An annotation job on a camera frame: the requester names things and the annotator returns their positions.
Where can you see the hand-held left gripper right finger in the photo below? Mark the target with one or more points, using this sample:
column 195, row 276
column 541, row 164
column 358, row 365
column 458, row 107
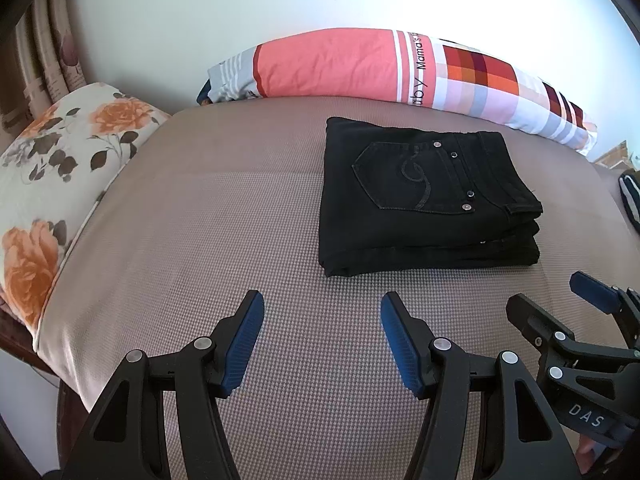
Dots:
column 400, row 342

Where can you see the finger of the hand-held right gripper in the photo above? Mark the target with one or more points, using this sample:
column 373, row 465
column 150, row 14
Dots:
column 592, row 287
column 535, row 320

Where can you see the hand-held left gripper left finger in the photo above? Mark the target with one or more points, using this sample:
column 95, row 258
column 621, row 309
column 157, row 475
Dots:
column 244, row 342

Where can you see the black pants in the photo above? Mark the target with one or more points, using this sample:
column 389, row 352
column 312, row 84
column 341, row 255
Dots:
column 400, row 220

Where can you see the navy white striped garment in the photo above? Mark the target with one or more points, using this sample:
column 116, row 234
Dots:
column 631, row 200

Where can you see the beige bed mattress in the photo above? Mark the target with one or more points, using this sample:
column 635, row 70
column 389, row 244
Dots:
column 225, row 220

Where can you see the brown wooden board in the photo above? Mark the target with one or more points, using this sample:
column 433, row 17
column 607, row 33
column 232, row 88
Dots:
column 615, row 155

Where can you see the dark blue cloth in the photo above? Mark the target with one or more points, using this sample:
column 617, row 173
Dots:
column 203, row 96

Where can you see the floral orange rose pillow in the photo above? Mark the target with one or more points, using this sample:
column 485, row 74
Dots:
column 45, row 185

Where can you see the pink plaid long pillow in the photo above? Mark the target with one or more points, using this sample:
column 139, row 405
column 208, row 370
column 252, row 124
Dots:
column 325, row 65

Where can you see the beige patterned curtain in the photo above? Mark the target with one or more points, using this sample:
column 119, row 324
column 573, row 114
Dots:
column 45, row 60

